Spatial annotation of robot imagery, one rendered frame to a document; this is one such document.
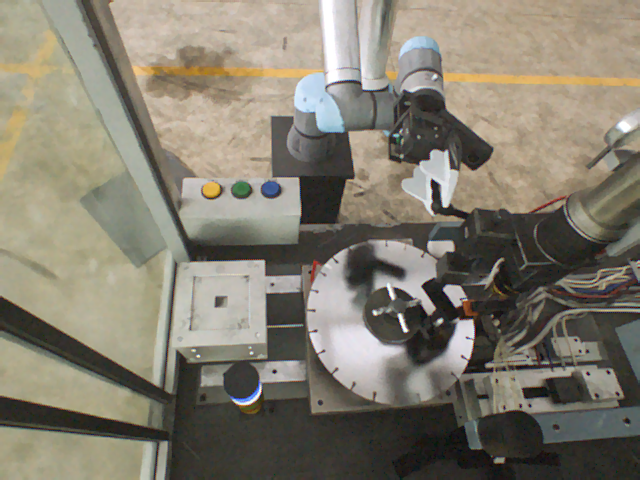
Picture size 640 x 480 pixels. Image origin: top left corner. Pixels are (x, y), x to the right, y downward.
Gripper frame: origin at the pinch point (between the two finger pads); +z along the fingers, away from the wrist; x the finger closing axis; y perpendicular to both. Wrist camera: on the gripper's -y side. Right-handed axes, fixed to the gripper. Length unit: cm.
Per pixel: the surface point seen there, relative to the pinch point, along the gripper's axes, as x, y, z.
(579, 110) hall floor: -75, -178, -180
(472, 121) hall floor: -96, -106, -156
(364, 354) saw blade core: -27.5, -1.4, 16.2
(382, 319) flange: -25.5, -4.0, 9.5
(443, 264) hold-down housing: -9.0, -6.2, 4.4
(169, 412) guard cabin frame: -56, 29, 28
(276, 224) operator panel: -42.5, 15.7, -15.3
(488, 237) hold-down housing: 3.9, -3.7, 6.5
